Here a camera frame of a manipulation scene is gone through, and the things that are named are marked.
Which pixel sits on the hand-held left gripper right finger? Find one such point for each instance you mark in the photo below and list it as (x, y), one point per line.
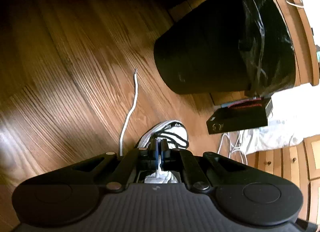
(163, 154)

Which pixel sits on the stuffed white plastic bag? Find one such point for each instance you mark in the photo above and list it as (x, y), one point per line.
(295, 111)

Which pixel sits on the black trash bin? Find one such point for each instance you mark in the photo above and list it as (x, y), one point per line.
(200, 59)

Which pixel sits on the wooden dresser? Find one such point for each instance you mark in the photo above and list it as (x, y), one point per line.
(282, 161)

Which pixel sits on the wooden nightstand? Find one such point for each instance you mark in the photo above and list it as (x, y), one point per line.
(305, 59)

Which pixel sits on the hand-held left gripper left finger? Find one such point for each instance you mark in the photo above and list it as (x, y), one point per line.
(155, 154)

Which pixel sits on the black paper bag with logo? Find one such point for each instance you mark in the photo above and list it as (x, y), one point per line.
(240, 121)

